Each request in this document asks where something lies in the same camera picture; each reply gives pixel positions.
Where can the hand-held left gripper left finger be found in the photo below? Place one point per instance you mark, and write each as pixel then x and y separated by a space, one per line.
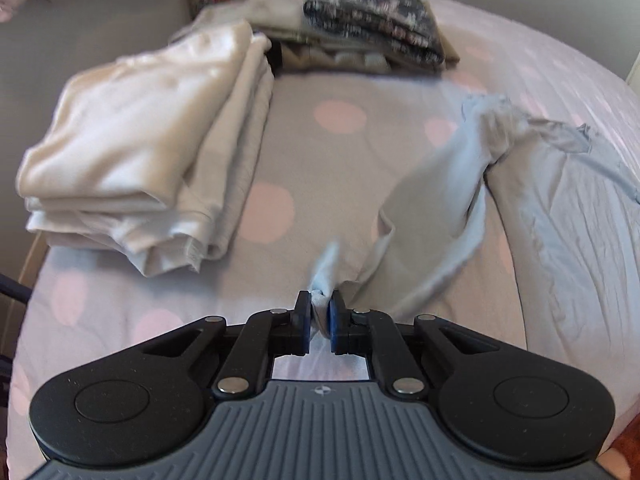
pixel 302 322

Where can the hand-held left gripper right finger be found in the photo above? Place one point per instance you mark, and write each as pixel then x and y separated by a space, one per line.
pixel 335 327

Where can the light blue garment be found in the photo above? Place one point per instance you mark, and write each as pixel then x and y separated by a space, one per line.
pixel 440 220

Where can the pink polka dot bed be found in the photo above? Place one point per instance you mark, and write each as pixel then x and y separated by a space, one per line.
pixel 325 170

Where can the white cotton folded garment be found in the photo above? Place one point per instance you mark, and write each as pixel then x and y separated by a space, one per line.
pixel 165 240

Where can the black cloth item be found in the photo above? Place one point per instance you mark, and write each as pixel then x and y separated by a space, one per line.
pixel 276 57

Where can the cream fleece folded garment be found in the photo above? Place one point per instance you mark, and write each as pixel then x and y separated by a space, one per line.
pixel 125 115

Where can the beige folded garment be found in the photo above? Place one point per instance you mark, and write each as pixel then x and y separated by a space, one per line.
pixel 280 15

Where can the dark floral folded garment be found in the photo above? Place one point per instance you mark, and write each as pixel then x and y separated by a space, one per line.
pixel 370 15

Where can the wooden bed frame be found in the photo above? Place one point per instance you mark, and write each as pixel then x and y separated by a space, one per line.
pixel 32 265

